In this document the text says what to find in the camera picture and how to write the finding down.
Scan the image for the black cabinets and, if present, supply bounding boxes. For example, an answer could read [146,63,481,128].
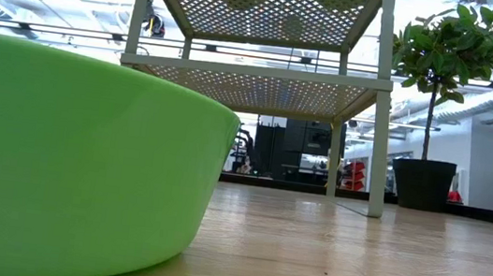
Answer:
[249,113,348,188]

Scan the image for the pale green perforated metal shelf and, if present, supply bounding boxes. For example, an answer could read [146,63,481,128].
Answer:
[104,0,410,220]

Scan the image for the red storage bins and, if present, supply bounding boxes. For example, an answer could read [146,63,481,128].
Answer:
[341,157,370,193]

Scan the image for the dark hanging ceiling device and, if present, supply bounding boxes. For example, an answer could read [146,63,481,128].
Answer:
[139,0,170,39]

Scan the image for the wide green plastic bowl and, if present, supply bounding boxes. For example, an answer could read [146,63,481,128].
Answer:
[0,30,251,276]

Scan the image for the potted green plant black pot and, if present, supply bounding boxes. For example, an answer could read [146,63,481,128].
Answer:
[372,0,493,220]

